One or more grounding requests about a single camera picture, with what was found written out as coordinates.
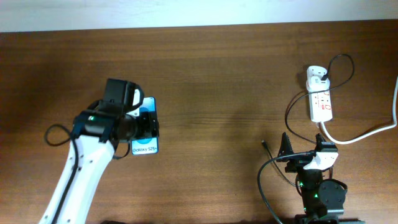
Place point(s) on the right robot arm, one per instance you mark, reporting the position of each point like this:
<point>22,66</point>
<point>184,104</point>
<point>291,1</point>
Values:
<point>323,198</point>

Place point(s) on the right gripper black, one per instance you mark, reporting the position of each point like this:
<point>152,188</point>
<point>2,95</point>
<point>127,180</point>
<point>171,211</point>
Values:
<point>300,160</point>

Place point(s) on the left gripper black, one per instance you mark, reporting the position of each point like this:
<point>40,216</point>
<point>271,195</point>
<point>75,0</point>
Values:
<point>148,126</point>

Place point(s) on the white USB charger plug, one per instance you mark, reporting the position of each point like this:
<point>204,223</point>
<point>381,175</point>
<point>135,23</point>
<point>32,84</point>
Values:
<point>314,84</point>

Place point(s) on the blue Galaxy S25+ smartphone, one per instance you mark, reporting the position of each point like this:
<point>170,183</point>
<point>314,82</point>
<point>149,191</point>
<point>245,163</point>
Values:
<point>147,140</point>

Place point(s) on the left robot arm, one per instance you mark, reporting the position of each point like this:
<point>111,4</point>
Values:
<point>93,146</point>

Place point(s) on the white power strip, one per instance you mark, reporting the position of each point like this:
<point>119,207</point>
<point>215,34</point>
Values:
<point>320,101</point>

